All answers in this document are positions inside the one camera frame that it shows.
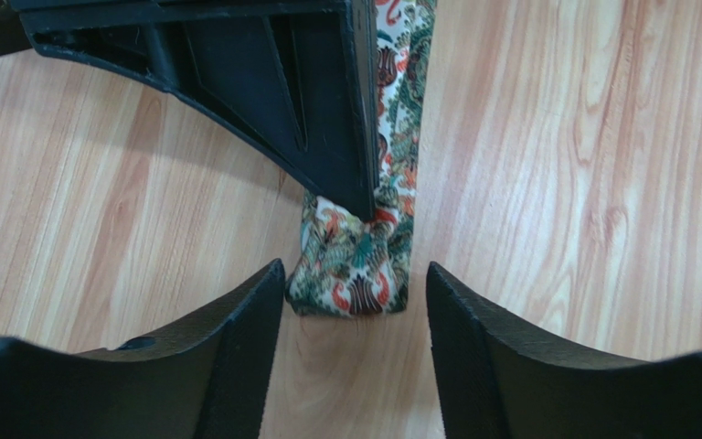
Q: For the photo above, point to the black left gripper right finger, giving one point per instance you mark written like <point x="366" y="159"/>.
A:
<point x="500" y="376"/>

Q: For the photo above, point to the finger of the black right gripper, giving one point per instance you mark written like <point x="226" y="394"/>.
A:
<point x="294" y="79"/>

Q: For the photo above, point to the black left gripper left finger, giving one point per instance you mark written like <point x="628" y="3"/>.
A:
<point x="205" y="375"/>

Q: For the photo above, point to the patterned paisley necktie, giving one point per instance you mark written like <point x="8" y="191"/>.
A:
<point x="350" y="267"/>

